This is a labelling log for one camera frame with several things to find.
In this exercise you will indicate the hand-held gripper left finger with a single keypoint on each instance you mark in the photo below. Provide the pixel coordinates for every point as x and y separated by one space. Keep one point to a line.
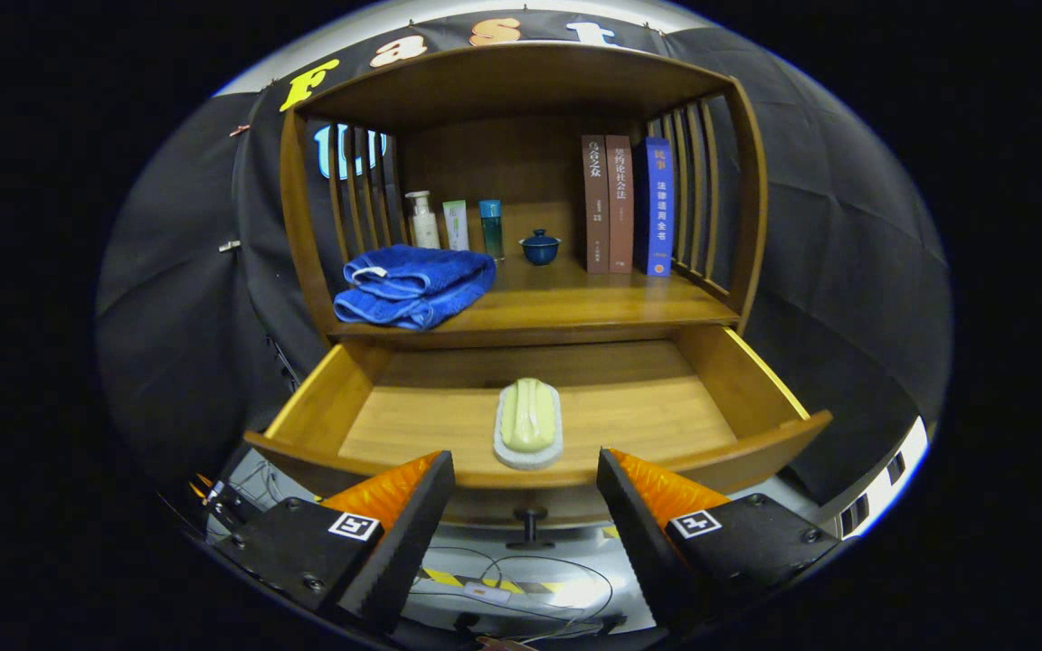
408 551

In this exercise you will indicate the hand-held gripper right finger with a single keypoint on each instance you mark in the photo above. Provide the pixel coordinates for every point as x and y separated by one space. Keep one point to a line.
643 542

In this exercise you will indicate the wooden drawer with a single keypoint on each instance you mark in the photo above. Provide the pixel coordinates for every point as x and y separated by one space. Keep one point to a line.
648 416

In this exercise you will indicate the wooden countertop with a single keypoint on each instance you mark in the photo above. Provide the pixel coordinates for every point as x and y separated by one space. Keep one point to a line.
575 298

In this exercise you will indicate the wooden cabinet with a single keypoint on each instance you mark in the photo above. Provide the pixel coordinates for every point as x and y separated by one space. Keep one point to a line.
503 154

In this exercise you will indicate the white adapter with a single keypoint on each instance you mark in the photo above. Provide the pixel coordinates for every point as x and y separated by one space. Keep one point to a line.
487 592

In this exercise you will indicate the yellow black striped tape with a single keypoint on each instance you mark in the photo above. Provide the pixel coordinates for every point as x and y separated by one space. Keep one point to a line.
521 586

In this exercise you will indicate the blue folded towel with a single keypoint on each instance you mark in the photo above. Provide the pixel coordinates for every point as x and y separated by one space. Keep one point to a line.
412 289

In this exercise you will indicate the blue lidded teacup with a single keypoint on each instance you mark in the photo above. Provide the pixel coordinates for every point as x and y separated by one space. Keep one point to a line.
540 250

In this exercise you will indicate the white pump bottle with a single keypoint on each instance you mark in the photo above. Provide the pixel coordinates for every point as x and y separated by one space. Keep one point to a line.
424 231

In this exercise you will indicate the white green tube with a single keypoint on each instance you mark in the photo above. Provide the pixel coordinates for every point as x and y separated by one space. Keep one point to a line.
456 226

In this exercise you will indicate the teal bottle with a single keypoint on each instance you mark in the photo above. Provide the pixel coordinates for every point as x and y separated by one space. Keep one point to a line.
491 231

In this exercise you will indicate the blue book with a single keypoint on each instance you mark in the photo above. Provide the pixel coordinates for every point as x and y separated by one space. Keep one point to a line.
657 208

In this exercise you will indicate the reddish brown book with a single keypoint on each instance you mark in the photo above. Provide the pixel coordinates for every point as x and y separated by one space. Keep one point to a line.
620 199

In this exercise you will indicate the dark brown book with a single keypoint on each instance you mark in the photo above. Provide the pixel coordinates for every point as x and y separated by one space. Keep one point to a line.
595 199

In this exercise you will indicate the black backdrop cloth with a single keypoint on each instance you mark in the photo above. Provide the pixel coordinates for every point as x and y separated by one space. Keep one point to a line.
847 226

